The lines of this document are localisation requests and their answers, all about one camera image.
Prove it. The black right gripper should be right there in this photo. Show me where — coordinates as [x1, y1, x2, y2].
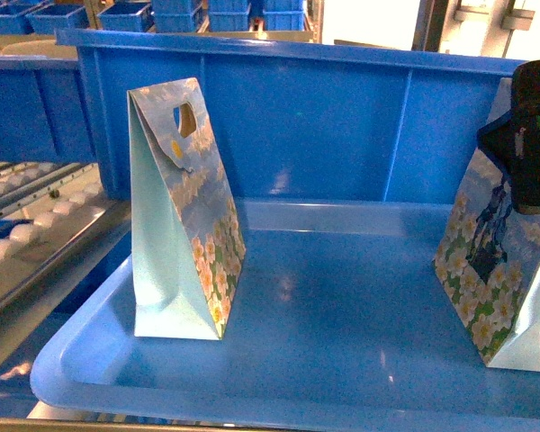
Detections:
[477, 59, 540, 214]

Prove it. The flower gift bag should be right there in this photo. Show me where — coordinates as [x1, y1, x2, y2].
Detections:
[127, 77, 247, 340]
[433, 78, 540, 372]

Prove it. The steel roller conveyor rack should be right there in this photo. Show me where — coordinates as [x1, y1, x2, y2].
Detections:
[0, 159, 131, 383]

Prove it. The blue crate on left conveyor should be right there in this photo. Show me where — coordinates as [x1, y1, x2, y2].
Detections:
[0, 55, 96, 163]

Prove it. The large blue crate behind tray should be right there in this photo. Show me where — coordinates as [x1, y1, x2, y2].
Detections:
[57, 30, 518, 204]

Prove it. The blue plastic tray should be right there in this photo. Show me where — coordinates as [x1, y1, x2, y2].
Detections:
[31, 201, 540, 431]

